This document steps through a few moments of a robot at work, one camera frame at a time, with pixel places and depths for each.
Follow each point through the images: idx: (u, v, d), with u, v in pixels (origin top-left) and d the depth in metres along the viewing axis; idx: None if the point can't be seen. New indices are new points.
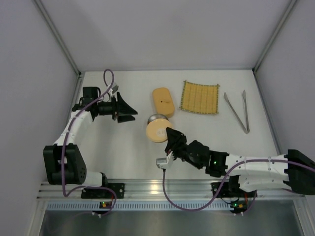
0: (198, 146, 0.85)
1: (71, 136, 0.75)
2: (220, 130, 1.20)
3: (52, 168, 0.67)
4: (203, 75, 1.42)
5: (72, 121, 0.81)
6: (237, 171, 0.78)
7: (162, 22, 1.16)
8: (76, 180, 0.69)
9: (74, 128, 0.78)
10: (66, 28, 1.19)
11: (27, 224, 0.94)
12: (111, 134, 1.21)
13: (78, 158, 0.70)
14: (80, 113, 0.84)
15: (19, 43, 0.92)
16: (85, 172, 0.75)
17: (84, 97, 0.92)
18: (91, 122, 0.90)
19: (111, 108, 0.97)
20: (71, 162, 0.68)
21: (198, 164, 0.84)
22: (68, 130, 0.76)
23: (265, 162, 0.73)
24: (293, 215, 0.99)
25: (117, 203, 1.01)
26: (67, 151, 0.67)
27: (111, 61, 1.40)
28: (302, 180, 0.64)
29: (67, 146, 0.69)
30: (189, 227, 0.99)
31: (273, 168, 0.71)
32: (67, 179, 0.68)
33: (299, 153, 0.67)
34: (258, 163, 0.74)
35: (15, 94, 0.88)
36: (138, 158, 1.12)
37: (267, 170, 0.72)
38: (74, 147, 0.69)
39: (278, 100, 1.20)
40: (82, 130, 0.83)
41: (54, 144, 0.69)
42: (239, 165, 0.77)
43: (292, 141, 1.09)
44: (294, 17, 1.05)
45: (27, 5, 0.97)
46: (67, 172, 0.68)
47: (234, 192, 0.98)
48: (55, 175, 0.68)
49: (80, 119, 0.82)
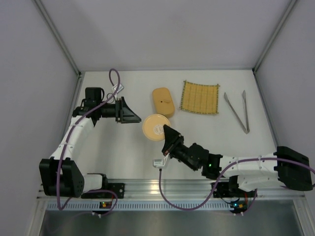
0: (196, 148, 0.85)
1: (68, 148, 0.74)
2: (220, 130, 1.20)
3: (48, 180, 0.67)
4: (203, 75, 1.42)
5: (70, 131, 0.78)
6: (230, 171, 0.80)
7: (162, 22, 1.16)
8: (71, 193, 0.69)
9: (72, 139, 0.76)
10: (67, 29, 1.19)
11: (27, 224, 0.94)
12: (112, 135, 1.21)
13: (75, 173, 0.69)
14: (80, 120, 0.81)
15: (20, 43, 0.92)
16: (82, 184, 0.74)
17: (87, 99, 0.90)
18: (91, 127, 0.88)
19: (113, 111, 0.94)
20: (67, 178, 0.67)
21: (194, 167, 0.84)
22: (65, 142, 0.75)
23: (255, 161, 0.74)
24: (294, 215, 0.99)
25: (117, 203, 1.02)
26: (63, 167, 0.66)
27: (111, 61, 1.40)
28: (292, 176, 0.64)
29: (64, 162, 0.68)
30: (189, 227, 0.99)
31: (264, 166, 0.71)
32: (63, 192, 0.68)
33: (286, 149, 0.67)
34: (249, 163, 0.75)
35: (15, 94, 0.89)
36: (139, 159, 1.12)
37: (258, 168, 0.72)
38: (71, 164, 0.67)
39: (278, 99, 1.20)
40: (81, 138, 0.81)
41: (51, 158, 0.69)
42: (232, 166, 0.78)
43: (292, 142, 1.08)
44: (295, 16, 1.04)
45: (27, 6, 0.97)
46: (63, 185, 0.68)
47: (234, 192, 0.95)
48: (52, 188, 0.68)
49: (79, 128, 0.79)
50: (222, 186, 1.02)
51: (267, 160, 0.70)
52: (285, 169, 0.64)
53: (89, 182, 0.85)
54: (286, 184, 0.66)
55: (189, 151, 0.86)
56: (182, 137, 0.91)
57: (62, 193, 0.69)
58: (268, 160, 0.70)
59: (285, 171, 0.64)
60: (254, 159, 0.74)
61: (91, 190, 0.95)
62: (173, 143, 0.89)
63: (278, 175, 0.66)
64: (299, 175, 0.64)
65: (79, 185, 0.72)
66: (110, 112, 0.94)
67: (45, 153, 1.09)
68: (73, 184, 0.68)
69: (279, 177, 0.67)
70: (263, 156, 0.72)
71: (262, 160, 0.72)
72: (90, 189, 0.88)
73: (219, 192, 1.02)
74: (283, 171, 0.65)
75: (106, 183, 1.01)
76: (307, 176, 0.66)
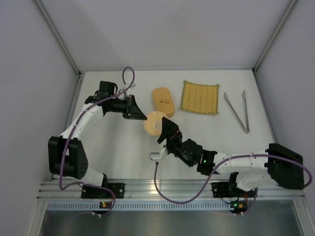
0: (190, 143, 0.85)
1: (77, 131, 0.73)
2: (220, 131, 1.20)
3: (54, 157, 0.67)
4: (203, 75, 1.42)
5: (81, 114, 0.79)
6: (223, 168, 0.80)
7: (162, 22, 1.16)
8: (74, 174, 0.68)
9: (81, 122, 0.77)
10: (67, 29, 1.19)
11: (27, 223, 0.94)
12: (112, 135, 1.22)
13: (80, 154, 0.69)
14: (92, 107, 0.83)
15: (20, 43, 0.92)
16: (86, 165, 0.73)
17: (100, 90, 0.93)
18: (100, 116, 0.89)
19: (124, 107, 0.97)
20: (72, 157, 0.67)
21: (189, 162, 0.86)
22: (75, 123, 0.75)
23: (247, 157, 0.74)
24: (294, 215, 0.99)
25: (117, 203, 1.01)
26: (70, 146, 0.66)
27: (111, 61, 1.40)
28: (282, 173, 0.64)
29: (72, 141, 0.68)
30: (189, 226, 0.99)
31: (255, 162, 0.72)
32: (67, 172, 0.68)
33: (277, 144, 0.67)
34: (241, 160, 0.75)
35: (15, 94, 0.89)
36: (137, 159, 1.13)
37: (249, 165, 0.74)
38: (77, 143, 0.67)
39: (278, 99, 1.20)
40: (90, 124, 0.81)
41: (60, 136, 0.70)
42: (225, 162, 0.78)
43: (291, 141, 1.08)
44: (295, 16, 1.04)
45: (27, 6, 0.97)
46: (68, 164, 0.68)
47: (234, 192, 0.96)
48: (57, 166, 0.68)
49: (90, 114, 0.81)
50: (222, 187, 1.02)
51: (257, 156, 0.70)
52: (275, 166, 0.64)
53: (90, 174, 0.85)
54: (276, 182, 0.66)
55: (183, 146, 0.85)
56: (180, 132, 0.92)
57: (65, 173, 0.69)
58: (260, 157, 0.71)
59: (275, 167, 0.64)
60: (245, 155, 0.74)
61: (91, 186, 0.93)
62: (170, 139, 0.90)
63: (269, 172, 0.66)
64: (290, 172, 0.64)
65: (82, 166, 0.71)
66: (121, 107, 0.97)
67: (45, 153, 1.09)
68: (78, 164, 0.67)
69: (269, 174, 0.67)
70: (255, 153, 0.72)
71: (252, 156, 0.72)
72: (90, 183, 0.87)
73: (219, 192, 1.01)
74: (273, 167, 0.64)
75: (106, 183, 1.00)
76: (299, 173, 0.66)
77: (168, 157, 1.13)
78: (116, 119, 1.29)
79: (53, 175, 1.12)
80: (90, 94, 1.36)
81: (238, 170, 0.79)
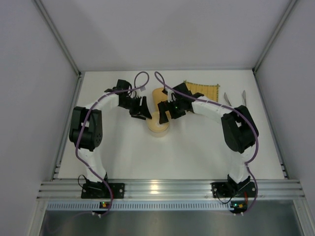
0: (185, 87, 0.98)
1: (98, 106, 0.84)
2: (218, 130, 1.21)
3: (76, 125, 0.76)
4: (203, 75, 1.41)
5: (104, 96, 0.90)
6: (198, 106, 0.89)
7: (162, 23, 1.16)
8: (91, 142, 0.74)
9: (103, 101, 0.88)
10: (67, 29, 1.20)
11: (27, 224, 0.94)
12: (112, 134, 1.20)
13: (99, 123, 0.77)
14: (111, 93, 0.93)
15: (20, 44, 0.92)
16: (101, 139, 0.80)
17: (117, 86, 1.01)
18: (115, 104, 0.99)
19: (135, 105, 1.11)
20: (92, 124, 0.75)
21: (178, 105, 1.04)
22: (97, 101, 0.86)
23: (217, 105, 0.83)
24: (293, 215, 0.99)
25: (115, 203, 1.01)
26: (92, 113, 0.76)
27: (110, 61, 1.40)
28: (230, 124, 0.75)
29: (93, 111, 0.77)
30: (190, 227, 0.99)
31: (220, 110, 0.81)
32: (83, 140, 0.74)
33: (245, 108, 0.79)
34: (213, 105, 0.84)
35: (15, 95, 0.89)
36: (135, 158, 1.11)
37: (215, 111, 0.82)
38: (98, 112, 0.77)
39: (278, 99, 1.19)
40: (107, 106, 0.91)
41: (83, 107, 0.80)
42: (201, 103, 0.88)
43: (291, 141, 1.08)
44: (294, 16, 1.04)
45: (27, 7, 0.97)
46: (85, 134, 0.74)
47: (229, 185, 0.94)
48: (75, 133, 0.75)
49: (109, 98, 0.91)
50: (222, 187, 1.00)
51: (225, 107, 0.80)
52: (230, 118, 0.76)
53: (95, 158, 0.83)
54: (225, 133, 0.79)
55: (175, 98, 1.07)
56: (173, 116, 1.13)
57: (82, 142, 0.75)
58: (226, 108, 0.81)
59: (230, 118, 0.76)
60: (218, 104, 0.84)
61: (91, 181, 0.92)
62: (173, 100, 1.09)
63: (223, 120, 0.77)
64: (239, 132, 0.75)
65: (98, 138, 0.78)
66: (133, 105, 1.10)
67: (46, 153, 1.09)
68: (95, 130, 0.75)
69: (224, 124, 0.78)
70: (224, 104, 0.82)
71: (221, 106, 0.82)
72: (95, 171, 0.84)
73: (219, 192, 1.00)
74: (228, 118, 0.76)
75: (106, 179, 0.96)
76: (244, 135, 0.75)
77: (168, 154, 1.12)
78: (116, 117, 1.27)
79: (53, 175, 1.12)
80: (90, 95, 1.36)
81: (207, 115, 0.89)
